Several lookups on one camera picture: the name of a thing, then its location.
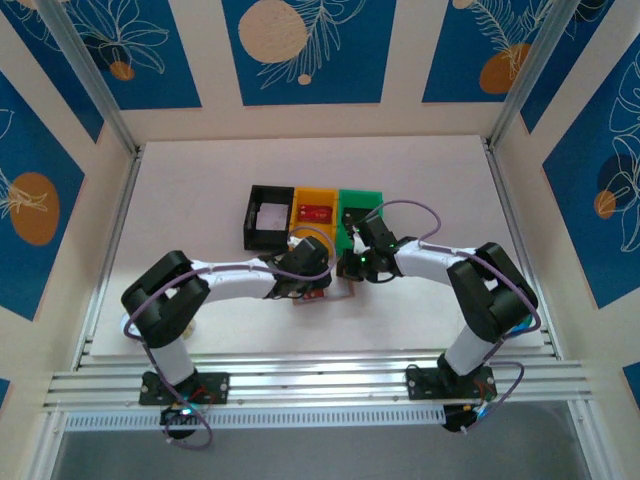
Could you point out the tan leather card holder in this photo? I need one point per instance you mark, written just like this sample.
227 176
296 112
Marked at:
340 292

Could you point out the red printed card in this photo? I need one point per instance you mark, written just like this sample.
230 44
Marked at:
312 298
315 212

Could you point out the white blossom pagoda print card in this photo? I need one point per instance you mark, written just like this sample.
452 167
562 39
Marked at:
270 222

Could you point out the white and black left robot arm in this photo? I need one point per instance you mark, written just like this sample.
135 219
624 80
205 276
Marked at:
235 280

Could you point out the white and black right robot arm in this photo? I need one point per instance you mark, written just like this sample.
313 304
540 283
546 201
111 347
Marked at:
430 260

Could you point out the yellow plastic bin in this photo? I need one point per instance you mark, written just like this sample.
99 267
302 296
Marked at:
312 230

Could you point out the green plastic bin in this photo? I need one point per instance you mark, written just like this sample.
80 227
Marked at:
360 196

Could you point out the black plastic bin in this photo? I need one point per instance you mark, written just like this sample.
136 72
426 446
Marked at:
250 220

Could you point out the blue plastic cup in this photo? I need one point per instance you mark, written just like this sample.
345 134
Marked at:
520 327

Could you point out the black controller board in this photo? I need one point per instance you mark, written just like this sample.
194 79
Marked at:
177 417
455 420

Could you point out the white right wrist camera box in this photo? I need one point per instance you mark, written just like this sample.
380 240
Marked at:
357 240

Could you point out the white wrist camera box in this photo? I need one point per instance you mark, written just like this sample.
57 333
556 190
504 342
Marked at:
294 242
357 240

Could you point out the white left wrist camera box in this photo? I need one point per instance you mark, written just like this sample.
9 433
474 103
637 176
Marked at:
294 242

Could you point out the aluminium mounting rail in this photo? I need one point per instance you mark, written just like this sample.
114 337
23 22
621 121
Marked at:
325 380

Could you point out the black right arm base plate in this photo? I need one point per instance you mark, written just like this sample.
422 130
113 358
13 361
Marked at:
417 382

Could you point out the aluminium table side rail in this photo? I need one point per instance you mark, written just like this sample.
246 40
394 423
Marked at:
501 180
120 220

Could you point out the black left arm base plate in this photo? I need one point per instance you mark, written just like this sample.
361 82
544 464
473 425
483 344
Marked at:
217 387

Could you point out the blue floral wall panel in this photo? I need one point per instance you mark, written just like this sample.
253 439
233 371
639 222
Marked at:
450 75
575 60
350 75
150 75
50 280
50 85
575 240

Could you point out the aluminium frame post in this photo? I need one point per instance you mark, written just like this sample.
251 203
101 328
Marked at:
531 75
90 75

